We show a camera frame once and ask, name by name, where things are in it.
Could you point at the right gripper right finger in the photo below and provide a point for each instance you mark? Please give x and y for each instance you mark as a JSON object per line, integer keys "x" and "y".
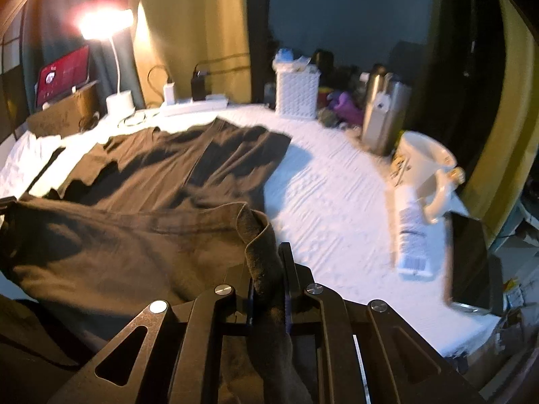
{"x": 353, "y": 353}

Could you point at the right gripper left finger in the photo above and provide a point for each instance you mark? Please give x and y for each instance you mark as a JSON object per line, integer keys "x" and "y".
{"x": 167, "y": 354}

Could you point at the olive brown t-shirt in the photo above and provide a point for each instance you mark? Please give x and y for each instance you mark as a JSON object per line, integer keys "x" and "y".
{"x": 158, "y": 215}

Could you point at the white lotion tube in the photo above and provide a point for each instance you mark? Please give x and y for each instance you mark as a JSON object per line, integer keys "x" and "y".
{"x": 412, "y": 258}

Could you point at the black smartphone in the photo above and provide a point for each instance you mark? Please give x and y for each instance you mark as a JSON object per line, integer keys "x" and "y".
{"x": 475, "y": 276}

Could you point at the cream ceramic mug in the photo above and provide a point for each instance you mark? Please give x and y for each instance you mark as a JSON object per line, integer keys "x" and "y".
{"x": 430, "y": 168}

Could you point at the steel thermos tumbler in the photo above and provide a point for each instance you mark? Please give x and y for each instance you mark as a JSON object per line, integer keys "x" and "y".
{"x": 387, "y": 100}

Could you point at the purple plush toy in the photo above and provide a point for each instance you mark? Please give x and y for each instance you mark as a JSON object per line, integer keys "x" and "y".
{"x": 342, "y": 110}

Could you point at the white power strip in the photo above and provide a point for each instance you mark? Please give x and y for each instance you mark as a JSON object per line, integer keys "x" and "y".
{"x": 183, "y": 106}

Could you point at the brown cardboard box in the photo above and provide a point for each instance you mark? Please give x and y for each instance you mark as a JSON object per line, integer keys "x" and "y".
{"x": 78, "y": 112}

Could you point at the white charger adapter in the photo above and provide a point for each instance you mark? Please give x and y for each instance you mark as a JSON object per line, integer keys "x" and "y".
{"x": 169, "y": 95}

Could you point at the black charger adapter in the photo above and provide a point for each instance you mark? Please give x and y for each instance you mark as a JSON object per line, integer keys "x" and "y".
{"x": 198, "y": 88}

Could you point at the white plastic basket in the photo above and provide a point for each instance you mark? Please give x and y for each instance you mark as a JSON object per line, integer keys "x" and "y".
{"x": 296, "y": 90}

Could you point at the yellow curtain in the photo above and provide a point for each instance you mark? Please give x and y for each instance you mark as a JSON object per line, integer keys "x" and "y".
{"x": 171, "y": 37}

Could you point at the white desk lamp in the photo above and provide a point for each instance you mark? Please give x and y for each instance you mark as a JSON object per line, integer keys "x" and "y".
{"x": 103, "y": 24}

